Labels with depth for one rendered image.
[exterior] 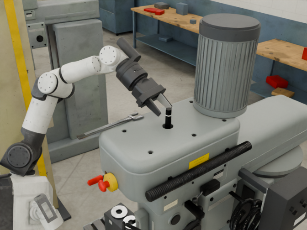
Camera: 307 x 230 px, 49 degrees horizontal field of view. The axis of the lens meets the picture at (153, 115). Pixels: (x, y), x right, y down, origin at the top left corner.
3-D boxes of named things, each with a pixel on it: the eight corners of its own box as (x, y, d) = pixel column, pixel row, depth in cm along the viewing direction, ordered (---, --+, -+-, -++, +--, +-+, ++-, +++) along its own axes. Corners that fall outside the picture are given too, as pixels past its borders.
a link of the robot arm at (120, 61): (114, 81, 110) (93, 58, 113) (127, 84, 120) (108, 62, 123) (137, 56, 107) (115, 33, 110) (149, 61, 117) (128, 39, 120)
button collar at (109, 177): (113, 196, 106) (112, 181, 103) (103, 185, 110) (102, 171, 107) (118, 193, 107) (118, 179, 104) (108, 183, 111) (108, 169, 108)
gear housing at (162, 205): (159, 219, 111) (159, 197, 106) (120, 180, 128) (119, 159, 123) (228, 180, 128) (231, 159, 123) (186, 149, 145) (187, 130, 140)
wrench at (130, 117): (80, 141, 104) (80, 139, 104) (75, 135, 107) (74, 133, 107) (143, 117, 117) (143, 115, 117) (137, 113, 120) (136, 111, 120)
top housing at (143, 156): (136, 212, 100) (135, 170, 92) (94, 167, 118) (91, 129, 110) (240, 156, 125) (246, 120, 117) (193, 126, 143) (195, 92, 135)
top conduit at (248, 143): (151, 205, 97) (151, 196, 96) (143, 196, 100) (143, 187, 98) (251, 151, 121) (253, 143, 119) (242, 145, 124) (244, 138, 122)
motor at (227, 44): (220, 124, 114) (232, 32, 98) (182, 102, 128) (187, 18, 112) (257, 108, 124) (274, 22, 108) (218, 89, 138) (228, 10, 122)
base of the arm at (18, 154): (-5, 176, 117) (29, 180, 118) (1, 140, 116) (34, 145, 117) (9, 167, 132) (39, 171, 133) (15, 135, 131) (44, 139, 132)
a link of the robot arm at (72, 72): (97, 60, 126) (55, 75, 132) (82, 53, 116) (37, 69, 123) (101, 87, 124) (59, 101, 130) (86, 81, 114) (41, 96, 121)
